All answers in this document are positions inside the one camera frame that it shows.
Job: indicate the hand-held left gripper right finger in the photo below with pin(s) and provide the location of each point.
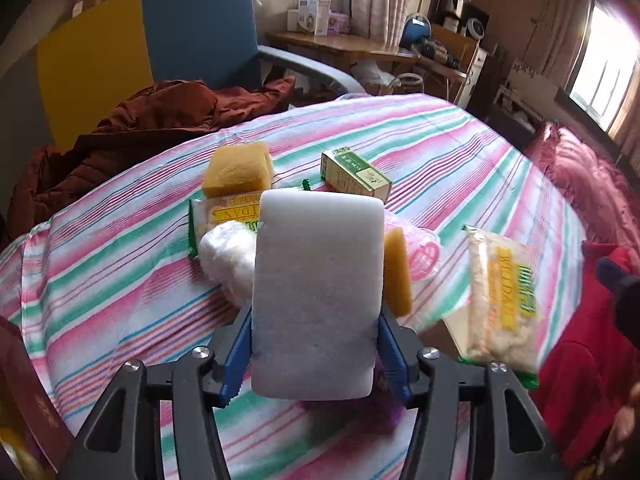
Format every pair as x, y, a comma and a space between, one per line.
396, 362

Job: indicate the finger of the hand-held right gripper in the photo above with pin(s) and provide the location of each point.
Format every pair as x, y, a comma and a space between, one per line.
625, 305

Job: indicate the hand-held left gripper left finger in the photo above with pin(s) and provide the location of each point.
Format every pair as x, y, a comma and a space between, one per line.
234, 360

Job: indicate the white plastic bag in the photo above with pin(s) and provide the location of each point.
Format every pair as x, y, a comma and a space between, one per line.
225, 260

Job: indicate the pink plastic bag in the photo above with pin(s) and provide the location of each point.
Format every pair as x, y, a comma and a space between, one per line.
422, 257

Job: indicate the white sponge block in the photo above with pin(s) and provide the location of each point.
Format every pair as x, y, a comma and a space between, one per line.
315, 285

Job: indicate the thick yellow sponge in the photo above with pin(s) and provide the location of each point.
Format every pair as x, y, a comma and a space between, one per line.
237, 167

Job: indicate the person's right hand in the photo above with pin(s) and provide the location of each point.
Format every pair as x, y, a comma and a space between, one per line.
622, 427

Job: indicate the red cloth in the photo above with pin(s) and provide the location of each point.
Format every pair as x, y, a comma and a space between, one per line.
580, 360

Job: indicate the thin yellow sponge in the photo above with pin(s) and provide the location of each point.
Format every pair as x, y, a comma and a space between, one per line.
398, 270

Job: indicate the yellow green snack packet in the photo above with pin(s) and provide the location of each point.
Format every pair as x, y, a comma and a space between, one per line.
220, 212
500, 295

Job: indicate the pink quilt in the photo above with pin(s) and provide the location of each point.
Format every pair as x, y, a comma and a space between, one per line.
580, 175

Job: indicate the green cardboard box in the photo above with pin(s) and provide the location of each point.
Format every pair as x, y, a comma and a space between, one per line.
355, 175

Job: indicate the window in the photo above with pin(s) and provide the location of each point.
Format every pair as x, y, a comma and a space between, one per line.
605, 75

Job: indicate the brown padded jacket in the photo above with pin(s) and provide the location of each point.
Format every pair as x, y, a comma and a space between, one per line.
125, 130

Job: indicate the white cabinet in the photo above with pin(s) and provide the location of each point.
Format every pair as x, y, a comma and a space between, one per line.
472, 75

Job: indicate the wooden desk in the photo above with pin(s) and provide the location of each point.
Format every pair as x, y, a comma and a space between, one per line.
350, 42

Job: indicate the yellow board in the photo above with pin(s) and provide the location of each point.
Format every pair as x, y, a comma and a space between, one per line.
90, 70

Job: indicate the blue chair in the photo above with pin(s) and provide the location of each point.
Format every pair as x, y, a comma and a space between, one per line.
200, 30

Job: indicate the blue round object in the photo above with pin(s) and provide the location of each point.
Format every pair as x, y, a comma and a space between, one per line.
416, 31

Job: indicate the black shelf unit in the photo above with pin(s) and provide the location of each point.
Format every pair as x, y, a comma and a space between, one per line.
460, 10

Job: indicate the pink carton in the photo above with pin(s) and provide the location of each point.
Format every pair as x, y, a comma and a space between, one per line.
340, 23

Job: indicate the white carton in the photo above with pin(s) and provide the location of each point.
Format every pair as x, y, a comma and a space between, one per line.
314, 10

